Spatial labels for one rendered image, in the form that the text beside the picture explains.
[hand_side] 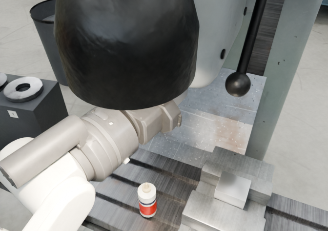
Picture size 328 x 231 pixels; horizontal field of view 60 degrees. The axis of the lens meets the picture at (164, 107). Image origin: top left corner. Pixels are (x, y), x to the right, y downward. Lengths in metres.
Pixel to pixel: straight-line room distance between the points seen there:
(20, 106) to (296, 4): 0.68
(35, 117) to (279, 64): 0.63
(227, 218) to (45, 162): 0.37
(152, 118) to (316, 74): 2.69
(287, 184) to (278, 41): 1.31
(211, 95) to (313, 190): 1.28
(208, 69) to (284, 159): 1.81
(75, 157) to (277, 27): 0.59
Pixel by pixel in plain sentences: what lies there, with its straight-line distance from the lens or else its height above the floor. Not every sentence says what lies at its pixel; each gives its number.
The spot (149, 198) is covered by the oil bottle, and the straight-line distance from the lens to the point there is 0.63.
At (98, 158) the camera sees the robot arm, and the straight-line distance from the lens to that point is 0.36.
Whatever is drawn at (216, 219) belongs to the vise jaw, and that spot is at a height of 1.01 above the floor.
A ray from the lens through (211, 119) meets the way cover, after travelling 0.89.
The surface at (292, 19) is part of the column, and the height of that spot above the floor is 1.24.
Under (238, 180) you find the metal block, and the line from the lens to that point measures 0.61.
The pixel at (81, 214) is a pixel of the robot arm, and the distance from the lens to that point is 0.37.
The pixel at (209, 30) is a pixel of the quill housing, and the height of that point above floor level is 1.40.
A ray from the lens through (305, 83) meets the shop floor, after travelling 2.85.
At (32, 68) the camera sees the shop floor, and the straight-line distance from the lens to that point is 3.03.
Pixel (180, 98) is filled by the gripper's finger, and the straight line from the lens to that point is 0.48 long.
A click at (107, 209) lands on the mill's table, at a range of 0.73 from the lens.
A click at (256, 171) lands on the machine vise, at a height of 0.97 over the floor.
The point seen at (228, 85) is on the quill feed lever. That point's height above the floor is 1.33.
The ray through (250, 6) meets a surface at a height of 1.36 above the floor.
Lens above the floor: 1.53
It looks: 42 degrees down
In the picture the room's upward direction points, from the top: straight up
